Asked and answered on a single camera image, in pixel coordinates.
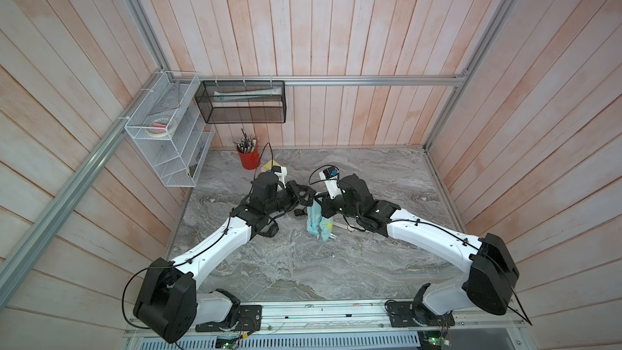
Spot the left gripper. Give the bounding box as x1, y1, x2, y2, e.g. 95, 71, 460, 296
266, 181, 313, 214

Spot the teal microfiber cloth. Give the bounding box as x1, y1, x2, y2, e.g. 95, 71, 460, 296
306, 202, 333, 241

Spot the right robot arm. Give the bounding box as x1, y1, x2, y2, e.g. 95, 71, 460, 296
316, 167, 519, 326

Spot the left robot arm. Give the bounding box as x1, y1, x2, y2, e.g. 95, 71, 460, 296
132, 172, 316, 344

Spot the yellow sticky note pad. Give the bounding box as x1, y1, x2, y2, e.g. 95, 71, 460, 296
261, 160, 281, 172

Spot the red pen holder cup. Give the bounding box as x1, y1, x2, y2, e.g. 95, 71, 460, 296
237, 147, 260, 170

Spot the tape roll on shelf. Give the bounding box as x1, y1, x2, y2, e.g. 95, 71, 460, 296
145, 116, 178, 139

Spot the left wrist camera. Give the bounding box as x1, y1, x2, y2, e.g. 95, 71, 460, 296
271, 165, 288, 189

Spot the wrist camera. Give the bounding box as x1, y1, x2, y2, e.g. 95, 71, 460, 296
271, 165, 288, 189
319, 165, 341, 199

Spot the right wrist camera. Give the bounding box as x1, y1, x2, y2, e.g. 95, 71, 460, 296
319, 165, 341, 199

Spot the black mesh wall basket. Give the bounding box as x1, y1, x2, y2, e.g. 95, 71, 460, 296
194, 79, 288, 125

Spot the aluminium front rail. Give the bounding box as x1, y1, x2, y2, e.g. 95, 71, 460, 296
123, 296, 526, 339

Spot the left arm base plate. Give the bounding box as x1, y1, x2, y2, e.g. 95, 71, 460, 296
195, 305, 262, 334

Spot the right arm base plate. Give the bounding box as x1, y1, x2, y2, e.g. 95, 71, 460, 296
384, 300, 455, 328

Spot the white wire wall shelf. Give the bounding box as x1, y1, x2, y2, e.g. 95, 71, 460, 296
125, 71, 214, 188

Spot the aluminium wall frame rail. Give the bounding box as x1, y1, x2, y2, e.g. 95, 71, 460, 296
0, 0, 536, 309

